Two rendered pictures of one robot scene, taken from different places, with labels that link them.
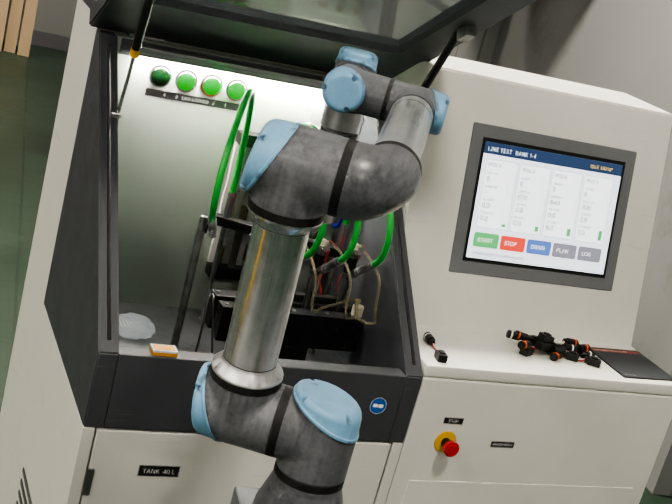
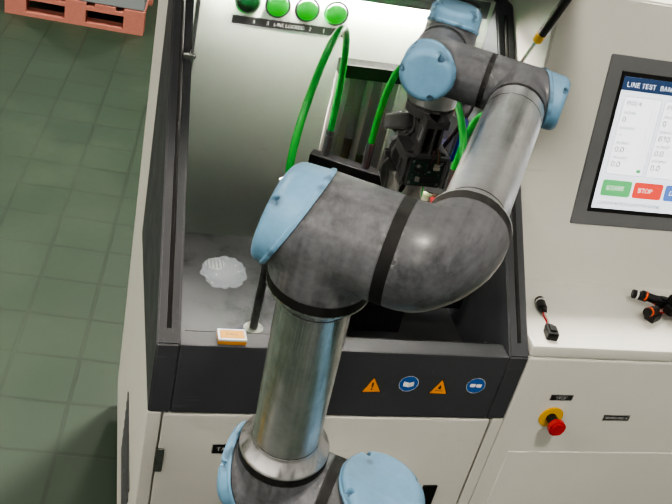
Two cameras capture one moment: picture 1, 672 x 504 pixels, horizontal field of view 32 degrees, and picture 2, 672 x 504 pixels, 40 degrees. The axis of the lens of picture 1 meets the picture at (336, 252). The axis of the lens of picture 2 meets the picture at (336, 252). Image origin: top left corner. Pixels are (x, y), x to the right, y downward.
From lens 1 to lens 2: 83 cm
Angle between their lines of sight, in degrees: 16
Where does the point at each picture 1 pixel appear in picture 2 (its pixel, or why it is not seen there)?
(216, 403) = (244, 486)
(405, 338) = (511, 312)
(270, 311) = (301, 401)
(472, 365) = (587, 342)
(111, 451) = (181, 433)
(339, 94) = (421, 79)
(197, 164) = (294, 95)
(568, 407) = not seen: outside the picture
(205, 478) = not seen: hidden behind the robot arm
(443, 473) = (547, 444)
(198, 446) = not seen: hidden behind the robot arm
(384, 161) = (450, 240)
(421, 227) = (540, 176)
